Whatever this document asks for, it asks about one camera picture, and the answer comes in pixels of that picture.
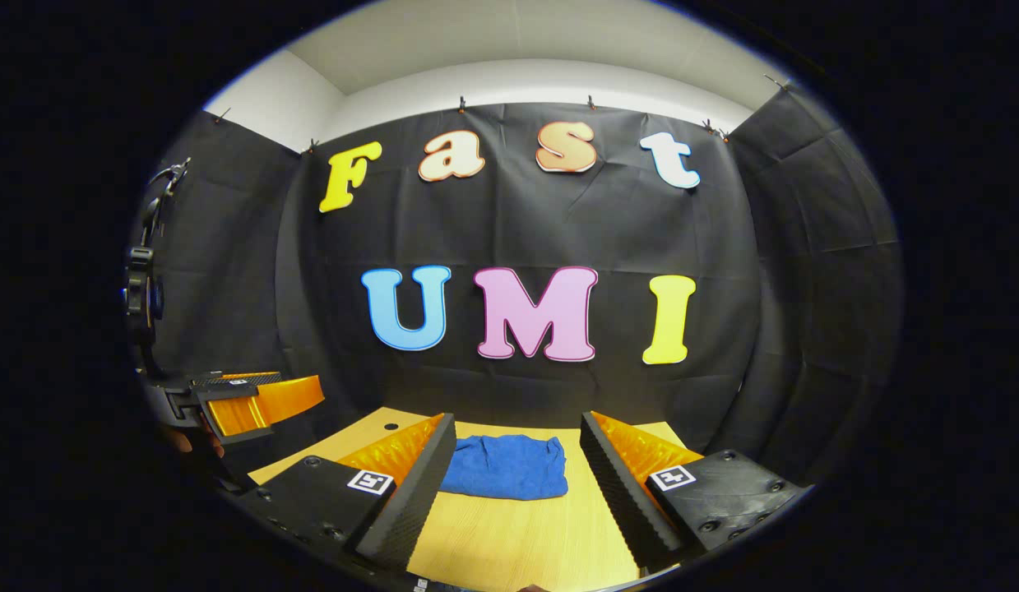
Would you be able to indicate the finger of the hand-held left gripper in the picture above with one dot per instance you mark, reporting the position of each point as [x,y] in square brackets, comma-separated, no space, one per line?
[238,379]
[270,407]

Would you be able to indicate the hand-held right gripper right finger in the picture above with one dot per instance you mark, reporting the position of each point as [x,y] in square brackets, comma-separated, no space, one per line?
[620,501]

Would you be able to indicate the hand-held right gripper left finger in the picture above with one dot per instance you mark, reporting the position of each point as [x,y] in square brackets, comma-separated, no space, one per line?
[414,501]

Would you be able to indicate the blue button shirt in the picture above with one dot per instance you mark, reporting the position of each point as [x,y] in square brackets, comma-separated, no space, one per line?
[505,469]

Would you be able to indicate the black backdrop cloth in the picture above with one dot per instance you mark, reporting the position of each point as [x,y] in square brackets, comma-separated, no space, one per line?
[558,222]

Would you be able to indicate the row of small cloth clips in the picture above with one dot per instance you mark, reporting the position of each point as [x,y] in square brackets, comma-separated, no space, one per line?
[461,104]

